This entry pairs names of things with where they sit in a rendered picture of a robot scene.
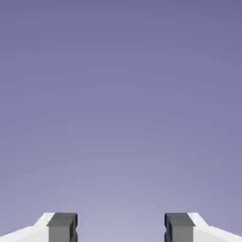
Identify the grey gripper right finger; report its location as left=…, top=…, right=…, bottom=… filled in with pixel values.
left=164, top=212, right=242, bottom=242

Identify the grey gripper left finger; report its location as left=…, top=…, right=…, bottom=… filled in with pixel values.
left=0, top=212, right=78, bottom=242

